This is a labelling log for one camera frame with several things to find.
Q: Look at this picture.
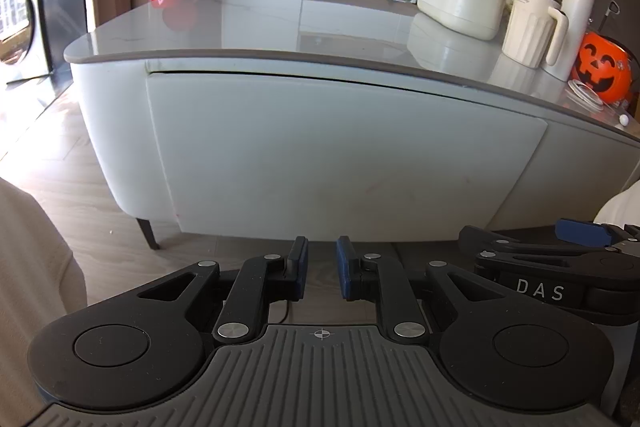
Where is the white table drawer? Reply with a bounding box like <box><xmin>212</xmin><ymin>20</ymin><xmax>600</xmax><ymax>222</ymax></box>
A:
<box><xmin>145</xmin><ymin>59</ymin><xmax>549</xmax><ymax>243</ymax></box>

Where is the cream oval container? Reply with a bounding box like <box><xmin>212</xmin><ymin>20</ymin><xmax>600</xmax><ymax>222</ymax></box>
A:
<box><xmin>416</xmin><ymin>0</ymin><xmax>507</xmax><ymax>42</ymax></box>

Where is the white coffee table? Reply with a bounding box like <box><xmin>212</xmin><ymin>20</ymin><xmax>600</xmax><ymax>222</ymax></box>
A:
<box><xmin>63</xmin><ymin>0</ymin><xmax>640</xmax><ymax>251</ymax></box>

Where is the white washing machine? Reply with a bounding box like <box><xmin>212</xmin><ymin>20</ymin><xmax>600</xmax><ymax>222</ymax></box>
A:
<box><xmin>0</xmin><ymin>0</ymin><xmax>53</xmax><ymax>85</ymax></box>

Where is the round glass lid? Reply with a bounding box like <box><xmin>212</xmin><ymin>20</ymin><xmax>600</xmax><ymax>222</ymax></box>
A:
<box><xmin>565</xmin><ymin>79</ymin><xmax>606</xmax><ymax>112</ymax></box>

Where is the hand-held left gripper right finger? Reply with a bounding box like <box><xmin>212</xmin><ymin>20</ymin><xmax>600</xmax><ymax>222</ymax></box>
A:
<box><xmin>336</xmin><ymin>235</ymin><xmax>506</xmax><ymax>347</ymax></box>

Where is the orange pumpkin bucket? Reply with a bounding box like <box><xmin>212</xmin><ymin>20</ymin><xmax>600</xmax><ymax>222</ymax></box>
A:
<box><xmin>571</xmin><ymin>32</ymin><xmax>635</xmax><ymax>106</ymax></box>

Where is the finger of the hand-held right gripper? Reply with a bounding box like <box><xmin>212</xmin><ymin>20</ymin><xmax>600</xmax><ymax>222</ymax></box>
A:
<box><xmin>459</xmin><ymin>226</ymin><xmax>621</xmax><ymax>280</ymax></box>
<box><xmin>556</xmin><ymin>218</ymin><xmax>640</xmax><ymax>250</ymax></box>

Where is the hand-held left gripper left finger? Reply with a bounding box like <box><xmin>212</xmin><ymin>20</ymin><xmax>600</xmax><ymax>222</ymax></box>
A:
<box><xmin>137</xmin><ymin>236</ymin><xmax>309</xmax><ymax>345</ymax></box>

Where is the person's white clothing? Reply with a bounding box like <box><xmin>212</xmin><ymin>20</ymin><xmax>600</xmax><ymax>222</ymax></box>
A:
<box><xmin>594</xmin><ymin>179</ymin><xmax>640</xmax><ymax>228</ymax></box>
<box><xmin>0</xmin><ymin>177</ymin><xmax>89</xmax><ymax>427</ymax></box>

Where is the white thermos bottle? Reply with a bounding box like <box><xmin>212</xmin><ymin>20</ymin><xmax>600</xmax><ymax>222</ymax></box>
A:
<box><xmin>542</xmin><ymin>0</ymin><xmax>599</xmax><ymax>82</ymax></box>

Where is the cream ribbed mug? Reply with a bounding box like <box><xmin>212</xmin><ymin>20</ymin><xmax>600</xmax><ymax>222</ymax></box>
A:
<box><xmin>502</xmin><ymin>0</ymin><xmax>571</xmax><ymax>69</ymax></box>

